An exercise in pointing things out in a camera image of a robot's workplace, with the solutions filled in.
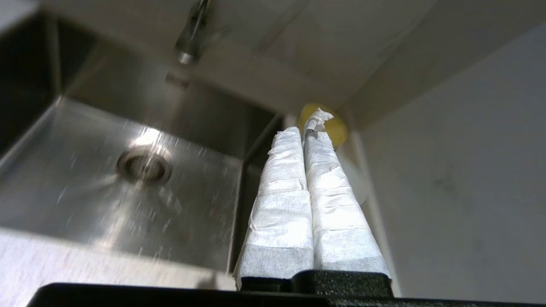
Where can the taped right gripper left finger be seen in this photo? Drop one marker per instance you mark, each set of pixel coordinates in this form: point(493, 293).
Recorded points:
point(281, 213)

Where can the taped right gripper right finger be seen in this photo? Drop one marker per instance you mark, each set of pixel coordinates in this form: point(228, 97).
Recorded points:
point(337, 221)

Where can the white bowl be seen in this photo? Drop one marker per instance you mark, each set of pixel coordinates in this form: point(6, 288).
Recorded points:
point(354, 179)

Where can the yellow bowl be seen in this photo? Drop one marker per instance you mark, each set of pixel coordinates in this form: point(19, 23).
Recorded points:
point(339, 128)

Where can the chrome gooseneck faucet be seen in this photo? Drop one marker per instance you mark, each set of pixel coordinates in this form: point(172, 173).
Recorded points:
point(194, 30)

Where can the stainless steel sink basin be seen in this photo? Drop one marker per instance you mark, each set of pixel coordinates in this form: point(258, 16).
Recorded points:
point(85, 204)

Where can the round metal drain strainer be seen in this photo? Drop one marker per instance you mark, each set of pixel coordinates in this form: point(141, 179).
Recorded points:
point(144, 166)

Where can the running water stream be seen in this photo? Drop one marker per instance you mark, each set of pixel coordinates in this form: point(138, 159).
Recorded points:
point(158, 119)

